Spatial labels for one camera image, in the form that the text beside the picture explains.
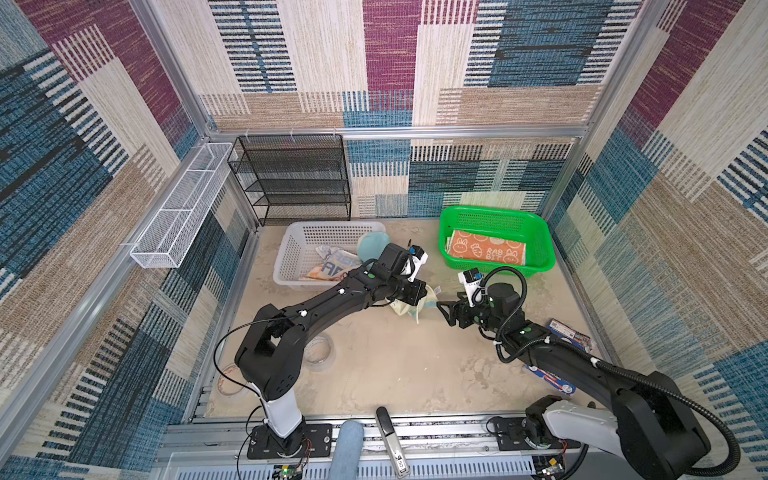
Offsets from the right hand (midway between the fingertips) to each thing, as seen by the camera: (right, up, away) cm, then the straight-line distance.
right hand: (449, 302), depth 85 cm
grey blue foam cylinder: (-27, -33, -17) cm, 46 cm away
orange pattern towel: (+13, +16, +23) cm, 31 cm away
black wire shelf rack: (-51, +41, +23) cm, 69 cm away
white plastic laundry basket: (-49, +15, +23) cm, 57 cm away
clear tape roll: (-37, -15, +3) cm, 40 cm away
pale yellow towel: (-24, +17, +19) cm, 35 cm away
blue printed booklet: (+37, -10, +2) cm, 38 cm away
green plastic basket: (+33, +23, +27) cm, 49 cm away
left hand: (-6, +4, -1) cm, 8 cm away
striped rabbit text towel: (-34, +10, +15) cm, 39 cm away
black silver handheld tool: (-16, -30, -15) cm, 37 cm away
